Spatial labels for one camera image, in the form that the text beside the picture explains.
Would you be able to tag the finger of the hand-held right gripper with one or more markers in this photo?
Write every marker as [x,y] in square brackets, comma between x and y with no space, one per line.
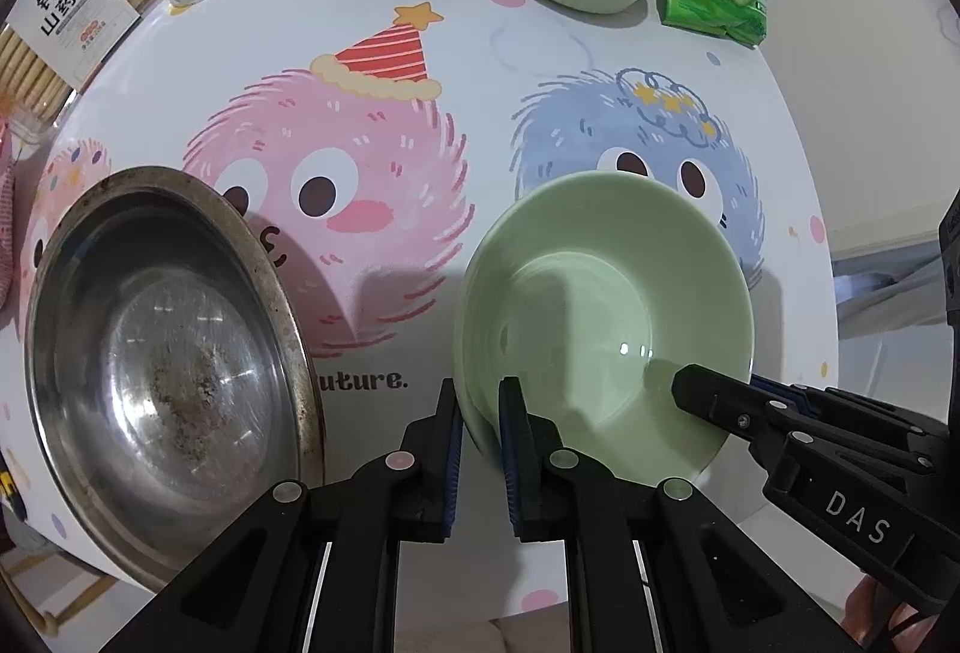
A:
[862,424]
[712,398]

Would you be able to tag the person's right hand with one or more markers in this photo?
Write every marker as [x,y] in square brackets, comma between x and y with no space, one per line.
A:
[870,615]

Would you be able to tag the wooden chair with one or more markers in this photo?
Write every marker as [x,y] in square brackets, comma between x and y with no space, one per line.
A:
[30,604]

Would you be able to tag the pink strawberry snack bag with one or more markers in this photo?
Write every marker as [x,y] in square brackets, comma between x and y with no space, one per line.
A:
[6,211]

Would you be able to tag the large steel bowl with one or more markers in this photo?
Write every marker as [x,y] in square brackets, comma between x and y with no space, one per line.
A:
[165,383]

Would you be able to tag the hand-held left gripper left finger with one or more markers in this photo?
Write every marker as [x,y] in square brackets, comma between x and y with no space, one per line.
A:
[450,465]

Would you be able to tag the biscuit tray pack white label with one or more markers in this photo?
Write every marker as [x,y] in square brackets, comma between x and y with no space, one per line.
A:
[75,8]

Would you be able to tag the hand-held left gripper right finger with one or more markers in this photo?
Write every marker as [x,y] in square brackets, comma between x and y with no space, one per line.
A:
[511,465]

